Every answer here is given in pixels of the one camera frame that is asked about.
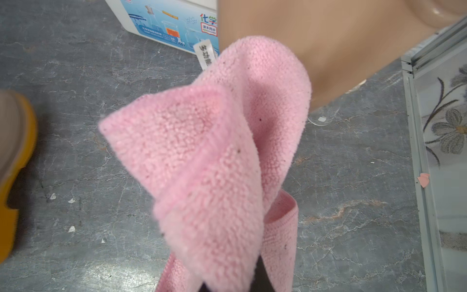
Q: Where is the pink cleaning cloth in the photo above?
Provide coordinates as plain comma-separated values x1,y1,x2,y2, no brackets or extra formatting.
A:
99,36,311,292

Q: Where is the tan rubber boot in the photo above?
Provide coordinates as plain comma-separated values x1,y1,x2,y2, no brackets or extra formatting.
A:
216,0,467,110
1,90,38,262

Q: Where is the right clear glass flask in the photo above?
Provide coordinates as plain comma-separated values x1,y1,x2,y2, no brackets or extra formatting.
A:
308,105,341,127

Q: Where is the blue lid storage box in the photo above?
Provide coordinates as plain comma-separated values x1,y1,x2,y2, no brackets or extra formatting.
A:
106,0,220,54

